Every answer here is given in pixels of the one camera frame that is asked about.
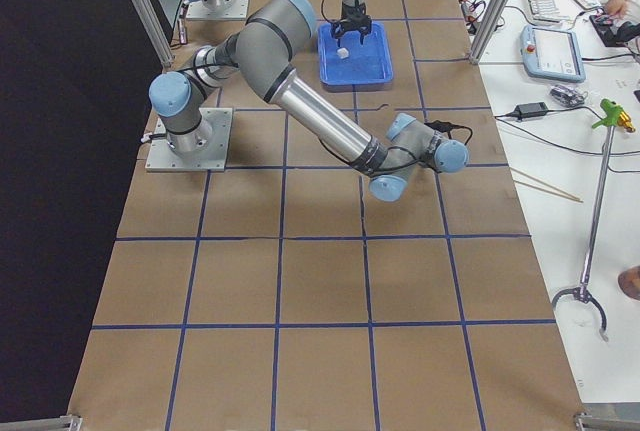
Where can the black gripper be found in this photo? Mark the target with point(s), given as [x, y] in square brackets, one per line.
[354, 15]

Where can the white block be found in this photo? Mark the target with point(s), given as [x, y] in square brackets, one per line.
[343, 53]

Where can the blue plastic tray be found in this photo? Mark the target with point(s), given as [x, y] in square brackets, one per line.
[369, 64]

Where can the black power adapter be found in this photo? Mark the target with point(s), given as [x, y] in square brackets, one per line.
[530, 110]

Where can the teach pendant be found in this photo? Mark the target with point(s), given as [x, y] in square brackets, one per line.
[551, 54]

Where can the wooden chopstick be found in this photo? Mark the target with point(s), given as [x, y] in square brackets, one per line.
[530, 181]

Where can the reacher grabber tool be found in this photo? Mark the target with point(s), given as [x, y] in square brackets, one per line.
[614, 117]

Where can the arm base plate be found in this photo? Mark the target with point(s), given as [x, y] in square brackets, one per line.
[204, 149]
[218, 10]

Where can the aluminium frame post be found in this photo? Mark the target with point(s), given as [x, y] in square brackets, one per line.
[486, 29]

